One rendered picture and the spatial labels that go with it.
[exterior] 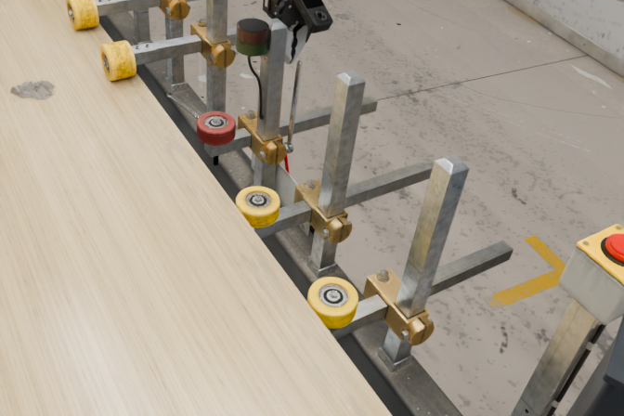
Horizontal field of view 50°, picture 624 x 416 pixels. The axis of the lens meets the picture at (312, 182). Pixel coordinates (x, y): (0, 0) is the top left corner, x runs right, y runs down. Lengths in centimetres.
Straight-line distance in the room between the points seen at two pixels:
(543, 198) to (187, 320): 210
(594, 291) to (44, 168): 95
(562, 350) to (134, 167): 80
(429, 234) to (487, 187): 187
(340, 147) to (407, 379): 43
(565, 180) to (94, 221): 226
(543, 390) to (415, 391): 34
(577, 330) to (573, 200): 212
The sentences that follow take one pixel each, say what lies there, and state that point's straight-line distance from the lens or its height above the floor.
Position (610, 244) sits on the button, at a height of 123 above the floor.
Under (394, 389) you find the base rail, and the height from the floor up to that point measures 70.
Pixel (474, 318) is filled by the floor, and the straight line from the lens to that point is 233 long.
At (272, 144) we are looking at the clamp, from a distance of 140.
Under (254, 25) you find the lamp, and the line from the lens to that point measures 126.
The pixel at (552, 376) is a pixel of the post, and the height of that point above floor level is 101.
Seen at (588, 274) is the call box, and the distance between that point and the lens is 79.
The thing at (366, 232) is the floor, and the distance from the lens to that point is 250.
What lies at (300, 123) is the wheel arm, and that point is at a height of 86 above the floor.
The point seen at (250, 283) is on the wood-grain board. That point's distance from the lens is 107.
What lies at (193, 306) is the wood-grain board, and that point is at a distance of 104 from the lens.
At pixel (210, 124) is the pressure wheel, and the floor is 90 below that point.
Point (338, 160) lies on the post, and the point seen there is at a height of 100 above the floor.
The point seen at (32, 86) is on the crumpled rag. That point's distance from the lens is 152.
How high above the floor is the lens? 171
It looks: 40 degrees down
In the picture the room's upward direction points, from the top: 7 degrees clockwise
